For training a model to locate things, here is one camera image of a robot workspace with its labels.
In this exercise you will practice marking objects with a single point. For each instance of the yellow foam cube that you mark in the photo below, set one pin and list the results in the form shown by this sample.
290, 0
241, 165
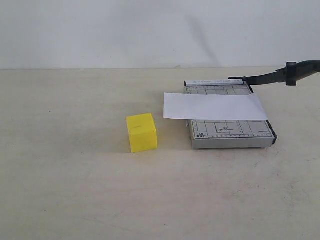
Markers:
142, 132

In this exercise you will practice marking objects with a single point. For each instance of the white paper strip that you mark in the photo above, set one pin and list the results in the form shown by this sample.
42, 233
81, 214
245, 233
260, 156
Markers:
213, 107

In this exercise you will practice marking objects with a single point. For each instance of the grey paper cutter base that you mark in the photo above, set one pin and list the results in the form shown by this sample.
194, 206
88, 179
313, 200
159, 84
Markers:
227, 134

